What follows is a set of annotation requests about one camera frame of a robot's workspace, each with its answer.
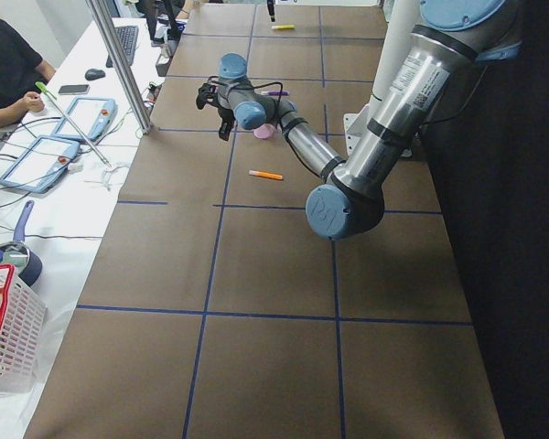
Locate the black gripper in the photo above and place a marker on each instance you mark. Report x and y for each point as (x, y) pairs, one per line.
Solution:
(224, 116)
(270, 7)

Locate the yellow highlighter pen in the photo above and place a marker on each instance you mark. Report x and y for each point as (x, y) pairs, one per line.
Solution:
(283, 27)

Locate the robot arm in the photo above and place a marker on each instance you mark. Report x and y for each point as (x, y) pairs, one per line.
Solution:
(426, 42)

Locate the pink mesh pen holder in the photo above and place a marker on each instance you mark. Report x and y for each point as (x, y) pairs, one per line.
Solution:
(264, 132)

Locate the orange highlighter pen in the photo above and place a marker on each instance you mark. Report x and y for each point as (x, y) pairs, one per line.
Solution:
(267, 175)

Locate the purple highlighter pen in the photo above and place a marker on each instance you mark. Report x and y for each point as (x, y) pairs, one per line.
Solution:
(274, 94)

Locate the far blue teach pendant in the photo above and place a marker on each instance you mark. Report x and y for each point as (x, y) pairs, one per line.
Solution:
(92, 115)

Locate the blue teach pendant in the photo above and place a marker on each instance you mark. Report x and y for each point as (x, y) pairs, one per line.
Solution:
(39, 168)
(92, 115)

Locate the black keyboard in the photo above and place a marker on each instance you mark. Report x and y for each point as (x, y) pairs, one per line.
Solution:
(128, 36)

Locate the black computer mouse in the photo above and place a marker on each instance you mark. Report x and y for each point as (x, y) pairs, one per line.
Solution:
(94, 74)

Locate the smartphone on side table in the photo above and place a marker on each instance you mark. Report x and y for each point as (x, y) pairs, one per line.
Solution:
(73, 89)

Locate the near blue teach pendant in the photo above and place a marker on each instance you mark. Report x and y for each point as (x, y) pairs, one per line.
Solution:
(39, 168)

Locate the person in black shirt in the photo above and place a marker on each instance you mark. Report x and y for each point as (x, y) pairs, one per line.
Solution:
(21, 67)

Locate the blue saucepan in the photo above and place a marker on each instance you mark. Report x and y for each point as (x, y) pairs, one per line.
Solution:
(16, 252)

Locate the white red plastic basket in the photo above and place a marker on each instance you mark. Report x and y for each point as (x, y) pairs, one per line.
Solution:
(22, 313)

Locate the aluminium frame post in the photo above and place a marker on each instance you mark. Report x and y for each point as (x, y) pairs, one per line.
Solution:
(103, 20)

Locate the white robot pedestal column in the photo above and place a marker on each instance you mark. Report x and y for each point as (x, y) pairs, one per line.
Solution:
(400, 15)

